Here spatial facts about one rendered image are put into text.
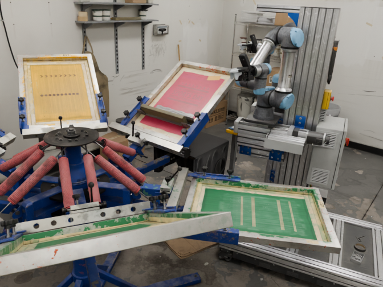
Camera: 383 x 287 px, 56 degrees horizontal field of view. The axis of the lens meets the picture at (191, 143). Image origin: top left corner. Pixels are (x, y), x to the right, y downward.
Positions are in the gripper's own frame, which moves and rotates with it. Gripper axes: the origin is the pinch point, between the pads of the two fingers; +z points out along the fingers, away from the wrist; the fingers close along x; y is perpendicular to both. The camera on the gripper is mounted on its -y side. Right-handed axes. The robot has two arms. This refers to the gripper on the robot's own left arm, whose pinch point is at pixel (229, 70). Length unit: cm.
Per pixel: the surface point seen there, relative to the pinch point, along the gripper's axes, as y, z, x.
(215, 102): 26, -26, 38
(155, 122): 40, 3, 72
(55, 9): -55, -13, 259
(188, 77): 12, -39, 80
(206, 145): 65, -38, 60
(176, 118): 34, 1, 49
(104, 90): 41, -69, 277
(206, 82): 15, -41, 61
